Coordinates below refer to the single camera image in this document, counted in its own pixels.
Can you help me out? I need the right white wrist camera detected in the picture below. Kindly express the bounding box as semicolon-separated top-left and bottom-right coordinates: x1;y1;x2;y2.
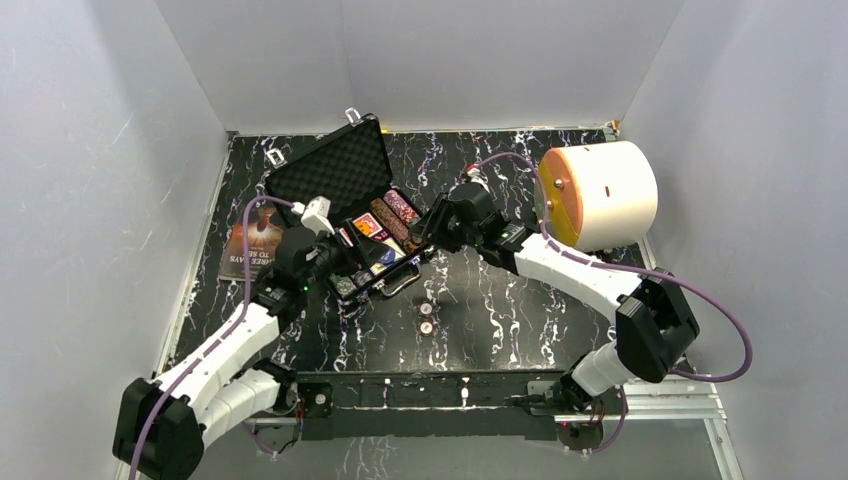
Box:
462;164;488;187

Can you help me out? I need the white orange cylindrical drum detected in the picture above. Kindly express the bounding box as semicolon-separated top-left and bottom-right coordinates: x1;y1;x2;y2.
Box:
535;141;658;252

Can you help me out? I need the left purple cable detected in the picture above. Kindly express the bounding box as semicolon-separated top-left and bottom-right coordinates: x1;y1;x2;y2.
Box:
127;194;309;480

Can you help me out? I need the red playing card deck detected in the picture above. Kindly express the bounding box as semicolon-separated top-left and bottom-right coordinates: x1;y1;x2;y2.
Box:
353;213;385;240

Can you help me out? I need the black poker chip case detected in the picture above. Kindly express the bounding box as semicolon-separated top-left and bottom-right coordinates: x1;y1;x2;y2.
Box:
264;114;433;303

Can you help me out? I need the red green chip row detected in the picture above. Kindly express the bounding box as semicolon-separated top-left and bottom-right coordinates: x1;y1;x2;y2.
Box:
329;275;357;299

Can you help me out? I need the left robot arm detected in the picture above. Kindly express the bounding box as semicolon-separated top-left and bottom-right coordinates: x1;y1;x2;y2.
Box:
113;227;390;479

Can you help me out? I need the brown chip row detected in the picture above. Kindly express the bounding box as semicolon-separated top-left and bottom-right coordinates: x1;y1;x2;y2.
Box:
370;198;422;253

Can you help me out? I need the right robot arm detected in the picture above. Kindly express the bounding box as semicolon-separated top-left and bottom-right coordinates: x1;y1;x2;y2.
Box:
410;182;700;414

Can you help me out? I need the blue playing card deck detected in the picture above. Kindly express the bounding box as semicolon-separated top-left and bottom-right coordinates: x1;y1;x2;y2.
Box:
370;238;405;275

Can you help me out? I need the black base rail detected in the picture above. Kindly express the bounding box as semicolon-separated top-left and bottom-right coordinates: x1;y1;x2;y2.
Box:
228;367;664;444

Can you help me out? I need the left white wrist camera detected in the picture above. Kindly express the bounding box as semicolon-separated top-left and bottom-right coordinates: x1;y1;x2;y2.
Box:
290;196;334;235

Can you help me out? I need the blue grey chip row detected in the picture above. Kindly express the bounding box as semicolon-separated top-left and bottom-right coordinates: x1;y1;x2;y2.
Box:
351;270;374;287

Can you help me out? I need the yellow dealer button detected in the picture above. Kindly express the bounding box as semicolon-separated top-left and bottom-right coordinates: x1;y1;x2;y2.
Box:
355;219;381;237

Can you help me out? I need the dark book with orange cover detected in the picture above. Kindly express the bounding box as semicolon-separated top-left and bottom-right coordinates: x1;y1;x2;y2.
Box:
218;204;284;281

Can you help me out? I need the white poker chip lower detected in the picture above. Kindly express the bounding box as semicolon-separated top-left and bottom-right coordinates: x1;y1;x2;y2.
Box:
418;320;435;337

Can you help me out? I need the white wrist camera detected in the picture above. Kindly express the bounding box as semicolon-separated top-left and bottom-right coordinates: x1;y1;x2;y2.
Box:
290;196;334;235
462;164;488;187

